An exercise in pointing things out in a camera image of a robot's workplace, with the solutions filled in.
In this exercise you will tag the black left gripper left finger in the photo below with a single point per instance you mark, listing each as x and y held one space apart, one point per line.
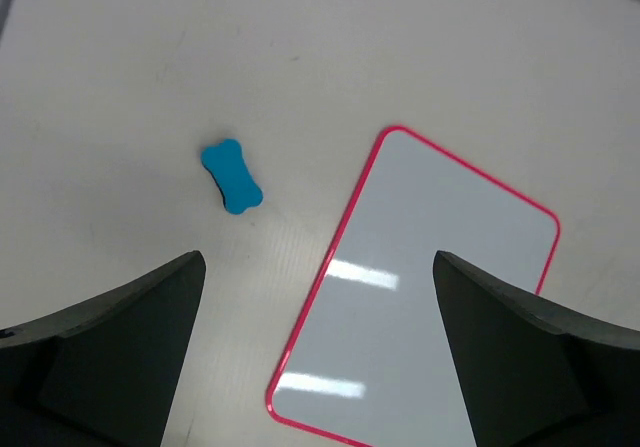
102 372

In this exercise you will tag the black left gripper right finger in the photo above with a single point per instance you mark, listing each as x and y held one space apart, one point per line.
533 372

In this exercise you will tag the blue whiteboard eraser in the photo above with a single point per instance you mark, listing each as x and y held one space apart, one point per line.
226 164

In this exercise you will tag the pink framed whiteboard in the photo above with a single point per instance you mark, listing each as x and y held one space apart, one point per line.
368 362

